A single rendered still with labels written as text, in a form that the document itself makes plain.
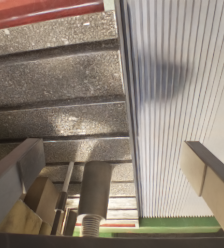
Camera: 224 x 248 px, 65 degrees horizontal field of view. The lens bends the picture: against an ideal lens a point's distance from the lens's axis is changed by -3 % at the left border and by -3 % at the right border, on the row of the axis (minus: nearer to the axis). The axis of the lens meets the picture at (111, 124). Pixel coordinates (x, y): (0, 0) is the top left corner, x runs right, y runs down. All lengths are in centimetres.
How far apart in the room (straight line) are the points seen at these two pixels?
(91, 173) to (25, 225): 18
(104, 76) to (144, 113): 16
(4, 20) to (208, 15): 34
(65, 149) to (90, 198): 14
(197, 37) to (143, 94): 15
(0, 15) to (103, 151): 34
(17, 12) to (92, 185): 37
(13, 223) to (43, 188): 22
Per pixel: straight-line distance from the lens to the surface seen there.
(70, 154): 49
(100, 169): 48
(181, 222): 98
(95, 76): 33
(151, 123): 47
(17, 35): 35
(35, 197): 59
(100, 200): 44
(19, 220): 40
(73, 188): 64
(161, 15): 35
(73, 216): 81
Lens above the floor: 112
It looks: 48 degrees down
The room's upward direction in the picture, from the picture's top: 175 degrees counter-clockwise
